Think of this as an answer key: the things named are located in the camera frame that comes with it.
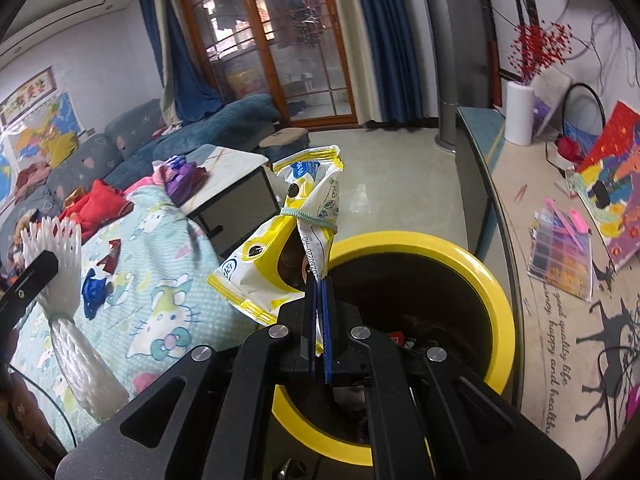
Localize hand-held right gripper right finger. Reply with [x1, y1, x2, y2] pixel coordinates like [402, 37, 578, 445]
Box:
[322, 277, 581, 480]

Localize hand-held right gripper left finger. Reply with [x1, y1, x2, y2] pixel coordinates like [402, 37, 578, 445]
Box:
[55, 280, 322, 480]

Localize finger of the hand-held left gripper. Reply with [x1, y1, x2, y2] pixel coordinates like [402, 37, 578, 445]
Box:
[0, 251, 60, 333]

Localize white foam fruit net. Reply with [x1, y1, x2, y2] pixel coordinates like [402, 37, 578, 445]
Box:
[20, 217, 132, 422]

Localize yellow white snack bag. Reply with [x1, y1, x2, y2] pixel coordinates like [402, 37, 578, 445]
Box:
[207, 144, 347, 327]

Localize yellow trash bin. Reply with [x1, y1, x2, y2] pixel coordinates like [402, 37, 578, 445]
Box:
[272, 231, 517, 466]

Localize person's left forearm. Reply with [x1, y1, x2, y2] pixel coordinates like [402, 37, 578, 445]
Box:
[0, 375, 52, 453]

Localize blue foil wrapper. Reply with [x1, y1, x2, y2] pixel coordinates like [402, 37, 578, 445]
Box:
[82, 269, 115, 322]

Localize red wrapper piece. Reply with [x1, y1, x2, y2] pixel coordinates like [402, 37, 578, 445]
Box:
[96, 239, 124, 274]

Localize red cloth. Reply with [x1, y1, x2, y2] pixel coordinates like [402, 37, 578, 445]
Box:
[59, 179, 134, 242]

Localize cartoon printed blanket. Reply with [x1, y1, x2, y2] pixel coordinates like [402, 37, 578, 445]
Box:
[10, 184, 282, 452]

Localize grey patterned sofa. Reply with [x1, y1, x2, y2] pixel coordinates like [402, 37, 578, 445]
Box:
[0, 97, 173, 241]

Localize colourful map poster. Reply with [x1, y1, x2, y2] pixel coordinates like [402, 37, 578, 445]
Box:
[0, 90, 84, 212]

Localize white top coffee table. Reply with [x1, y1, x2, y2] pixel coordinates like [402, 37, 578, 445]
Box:
[184, 143, 282, 262]

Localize purple cloth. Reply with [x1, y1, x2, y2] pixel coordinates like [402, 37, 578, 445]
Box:
[151, 154, 209, 202]

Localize round blue stool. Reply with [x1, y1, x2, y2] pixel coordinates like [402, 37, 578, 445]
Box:
[258, 128, 311, 152]

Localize blue plush throw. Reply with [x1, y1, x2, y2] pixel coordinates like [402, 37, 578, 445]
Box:
[105, 94, 282, 191]

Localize printed table mat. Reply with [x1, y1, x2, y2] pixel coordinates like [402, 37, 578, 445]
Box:
[487, 137, 640, 443]

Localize clear bead organizer box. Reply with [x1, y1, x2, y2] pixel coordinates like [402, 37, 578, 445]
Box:
[527, 207, 594, 303]

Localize blue curtain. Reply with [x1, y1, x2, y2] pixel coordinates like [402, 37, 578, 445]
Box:
[346, 0, 427, 127]
[136, 0, 224, 127]

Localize pink bead tool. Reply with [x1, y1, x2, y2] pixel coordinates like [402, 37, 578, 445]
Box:
[545, 197, 591, 241]

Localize wooden sliding glass door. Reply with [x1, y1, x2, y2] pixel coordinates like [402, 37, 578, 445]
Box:
[171, 0, 362, 129]

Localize white ribbed vase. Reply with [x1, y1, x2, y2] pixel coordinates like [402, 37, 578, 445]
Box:
[504, 80, 536, 147]

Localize grey standing air conditioner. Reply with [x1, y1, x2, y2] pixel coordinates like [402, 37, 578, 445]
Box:
[416, 0, 462, 154]

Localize red mesh bundle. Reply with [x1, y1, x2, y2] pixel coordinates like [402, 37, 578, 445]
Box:
[556, 135, 594, 162]

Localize black hoop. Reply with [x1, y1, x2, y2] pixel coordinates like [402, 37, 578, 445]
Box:
[561, 82, 607, 142]

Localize white canvas board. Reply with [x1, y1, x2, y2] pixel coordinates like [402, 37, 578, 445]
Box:
[531, 66, 574, 137]

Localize colourful bead painting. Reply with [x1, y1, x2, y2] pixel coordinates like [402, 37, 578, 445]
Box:
[574, 101, 640, 272]

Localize red berry branches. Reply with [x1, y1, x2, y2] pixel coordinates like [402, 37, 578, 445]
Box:
[506, 21, 577, 87]

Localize green hair tie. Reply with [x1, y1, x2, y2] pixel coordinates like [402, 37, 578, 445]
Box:
[280, 207, 342, 234]

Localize framed wall banner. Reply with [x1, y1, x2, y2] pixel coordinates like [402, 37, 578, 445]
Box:
[0, 65, 55, 122]

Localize black cable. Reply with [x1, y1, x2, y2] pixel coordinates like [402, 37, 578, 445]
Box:
[596, 346, 640, 433]

